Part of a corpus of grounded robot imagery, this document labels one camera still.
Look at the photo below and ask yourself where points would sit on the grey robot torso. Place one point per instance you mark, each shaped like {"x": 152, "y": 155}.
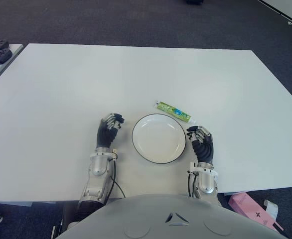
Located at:
{"x": 161, "y": 216}

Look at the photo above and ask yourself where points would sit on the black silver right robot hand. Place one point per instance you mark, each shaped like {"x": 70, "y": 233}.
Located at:
{"x": 204, "y": 149}

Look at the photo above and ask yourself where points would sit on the green toothpaste tube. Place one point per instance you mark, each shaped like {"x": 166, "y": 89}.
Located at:
{"x": 173, "y": 111}

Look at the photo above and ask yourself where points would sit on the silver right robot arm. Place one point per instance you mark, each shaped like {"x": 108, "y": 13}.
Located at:
{"x": 205, "y": 179}

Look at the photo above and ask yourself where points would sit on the white side table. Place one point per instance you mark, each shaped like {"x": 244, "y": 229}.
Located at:
{"x": 1, "y": 69}

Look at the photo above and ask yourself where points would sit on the white plate with black rim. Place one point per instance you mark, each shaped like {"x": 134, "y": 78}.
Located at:
{"x": 158, "y": 139}

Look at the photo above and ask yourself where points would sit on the pink cardboard box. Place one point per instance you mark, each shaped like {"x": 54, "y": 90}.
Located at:
{"x": 245, "y": 204}

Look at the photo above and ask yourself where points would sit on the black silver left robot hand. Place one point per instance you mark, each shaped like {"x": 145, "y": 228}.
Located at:
{"x": 106, "y": 135}

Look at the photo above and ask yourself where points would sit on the white paper slip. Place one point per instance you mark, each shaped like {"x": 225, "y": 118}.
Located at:
{"x": 271, "y": 207}

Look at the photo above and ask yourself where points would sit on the white background table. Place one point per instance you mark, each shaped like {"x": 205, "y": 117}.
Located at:
{"x": 290, "y": 10}

